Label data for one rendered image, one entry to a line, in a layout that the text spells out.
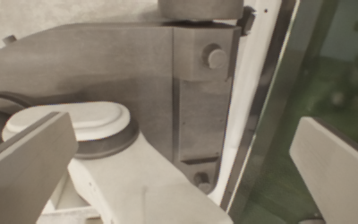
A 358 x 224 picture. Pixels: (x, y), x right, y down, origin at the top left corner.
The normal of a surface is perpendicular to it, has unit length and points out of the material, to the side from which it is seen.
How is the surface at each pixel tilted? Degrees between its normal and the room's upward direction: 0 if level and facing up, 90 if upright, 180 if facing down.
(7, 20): 0
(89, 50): 0
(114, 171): 90
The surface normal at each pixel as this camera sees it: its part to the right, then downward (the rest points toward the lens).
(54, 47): 0.18, 0.48
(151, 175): 0.01, -0.88
